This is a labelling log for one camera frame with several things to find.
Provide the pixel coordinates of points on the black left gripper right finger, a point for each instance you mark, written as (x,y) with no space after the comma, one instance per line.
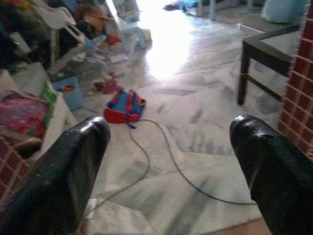
(276,176)

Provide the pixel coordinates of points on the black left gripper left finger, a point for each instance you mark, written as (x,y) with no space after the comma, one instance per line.
(61,176)

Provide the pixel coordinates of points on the red tiled pillar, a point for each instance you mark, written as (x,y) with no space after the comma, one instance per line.
(299,98)
(11,166)

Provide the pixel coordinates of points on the pink patterned bag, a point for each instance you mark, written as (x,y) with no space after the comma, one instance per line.
(22,115)

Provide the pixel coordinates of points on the green cloth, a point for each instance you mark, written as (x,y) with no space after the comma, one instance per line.
(49,98)

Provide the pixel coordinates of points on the blue toy box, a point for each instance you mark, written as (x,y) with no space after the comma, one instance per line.
(72,94)

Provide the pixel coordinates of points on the red and blue backpack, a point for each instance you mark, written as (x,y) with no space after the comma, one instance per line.
(122,107)

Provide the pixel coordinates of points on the red toy pile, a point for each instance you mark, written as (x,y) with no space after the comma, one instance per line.
(107,84)

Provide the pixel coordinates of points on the dark wooden table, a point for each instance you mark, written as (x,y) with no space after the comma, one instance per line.
(266,52)

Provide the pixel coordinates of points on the white high chair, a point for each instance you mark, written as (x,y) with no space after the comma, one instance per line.
(61,17)

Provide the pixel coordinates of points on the pale blue plastic stool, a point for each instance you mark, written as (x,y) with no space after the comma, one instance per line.
(130,27)

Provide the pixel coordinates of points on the pale blue round bin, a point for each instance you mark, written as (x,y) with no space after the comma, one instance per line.
(284,11)

